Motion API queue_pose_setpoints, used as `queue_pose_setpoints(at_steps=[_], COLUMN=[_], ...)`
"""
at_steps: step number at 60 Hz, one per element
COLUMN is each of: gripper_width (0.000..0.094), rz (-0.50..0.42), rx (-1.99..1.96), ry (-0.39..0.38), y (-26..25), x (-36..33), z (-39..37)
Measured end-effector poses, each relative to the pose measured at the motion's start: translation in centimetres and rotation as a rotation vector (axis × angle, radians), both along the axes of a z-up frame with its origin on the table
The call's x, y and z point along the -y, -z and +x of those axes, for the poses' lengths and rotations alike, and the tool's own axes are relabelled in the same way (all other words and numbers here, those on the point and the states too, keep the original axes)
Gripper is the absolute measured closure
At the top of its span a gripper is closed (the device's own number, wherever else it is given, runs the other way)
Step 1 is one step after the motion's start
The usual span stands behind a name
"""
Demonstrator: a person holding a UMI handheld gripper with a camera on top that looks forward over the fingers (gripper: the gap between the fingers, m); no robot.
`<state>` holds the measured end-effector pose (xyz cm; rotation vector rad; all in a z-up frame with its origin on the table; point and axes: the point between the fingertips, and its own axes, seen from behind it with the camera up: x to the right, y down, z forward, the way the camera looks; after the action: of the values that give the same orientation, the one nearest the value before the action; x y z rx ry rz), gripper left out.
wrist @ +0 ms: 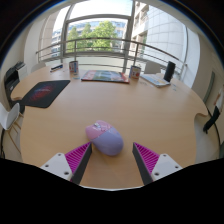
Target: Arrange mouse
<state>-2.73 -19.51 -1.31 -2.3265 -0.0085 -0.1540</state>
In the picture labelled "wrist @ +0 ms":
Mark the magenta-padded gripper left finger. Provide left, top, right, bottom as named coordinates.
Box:
left=39, top=141, right=93, bottom=186

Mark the white chair with wooden legs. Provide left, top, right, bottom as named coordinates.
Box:
left=0, top=101, right=24, bottom=155

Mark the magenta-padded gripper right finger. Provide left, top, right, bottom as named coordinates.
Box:
left=132, top=142, right=184, bottom=187

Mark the black mouse pad, red-blue print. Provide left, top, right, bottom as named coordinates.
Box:
left=20, top=79, right=72, bottom=109

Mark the black cylindrical speaker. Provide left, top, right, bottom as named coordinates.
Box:
left=163, top=60, right=177, bottom=83

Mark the light illustrated booklet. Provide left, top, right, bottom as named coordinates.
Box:
left=139, top=73, right=172, bottom=89

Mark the red magazine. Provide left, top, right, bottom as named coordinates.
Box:
left=80, top=69, right=130, bottom=84

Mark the metal balcony railing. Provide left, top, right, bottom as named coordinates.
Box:
left=35, top=37, right=188, bottom=81

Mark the pink and lilac computer mouse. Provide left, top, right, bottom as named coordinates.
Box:
left=84, top=119, right=125, bottom=157

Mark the dark blue stapler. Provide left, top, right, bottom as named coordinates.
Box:
left=49, top=63, right=64, bottom=73

